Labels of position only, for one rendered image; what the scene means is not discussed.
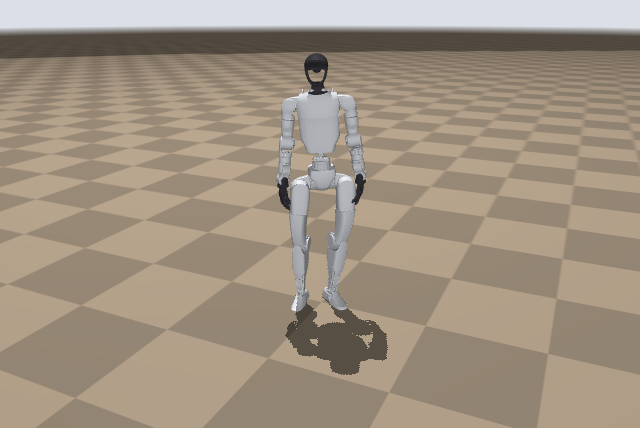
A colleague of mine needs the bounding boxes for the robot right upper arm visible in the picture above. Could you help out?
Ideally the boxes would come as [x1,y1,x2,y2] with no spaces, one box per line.
[281,96,298,150]

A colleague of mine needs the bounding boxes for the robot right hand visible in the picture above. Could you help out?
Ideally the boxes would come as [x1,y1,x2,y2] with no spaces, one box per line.
[277,177,291,210]

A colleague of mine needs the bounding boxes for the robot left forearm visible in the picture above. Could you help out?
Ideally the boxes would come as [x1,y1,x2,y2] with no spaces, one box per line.
[349,133,367,181]

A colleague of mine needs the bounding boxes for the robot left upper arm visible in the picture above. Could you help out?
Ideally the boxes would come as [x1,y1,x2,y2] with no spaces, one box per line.
[337,94,360,148]

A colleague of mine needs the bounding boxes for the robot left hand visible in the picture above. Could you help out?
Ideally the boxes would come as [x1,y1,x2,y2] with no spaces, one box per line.
[352,174,366,205]

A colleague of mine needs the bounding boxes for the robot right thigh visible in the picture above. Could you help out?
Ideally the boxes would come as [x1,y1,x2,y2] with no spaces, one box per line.
[289,175,311,252]

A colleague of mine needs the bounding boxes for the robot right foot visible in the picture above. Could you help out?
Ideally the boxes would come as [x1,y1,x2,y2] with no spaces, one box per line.
[291,288,309,311]

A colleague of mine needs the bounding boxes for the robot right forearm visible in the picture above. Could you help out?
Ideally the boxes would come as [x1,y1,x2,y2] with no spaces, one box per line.
[276,137,292,185]

